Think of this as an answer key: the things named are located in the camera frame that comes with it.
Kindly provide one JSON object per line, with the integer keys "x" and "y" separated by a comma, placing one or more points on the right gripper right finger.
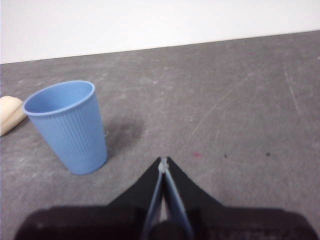
{"x": 195, "y": 195}

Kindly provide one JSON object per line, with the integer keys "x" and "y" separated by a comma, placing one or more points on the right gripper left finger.
{"x": 135, "y": 195}

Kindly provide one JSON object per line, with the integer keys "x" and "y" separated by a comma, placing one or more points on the blue ribbed plastic cup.
{"x": 72, "y": 140}

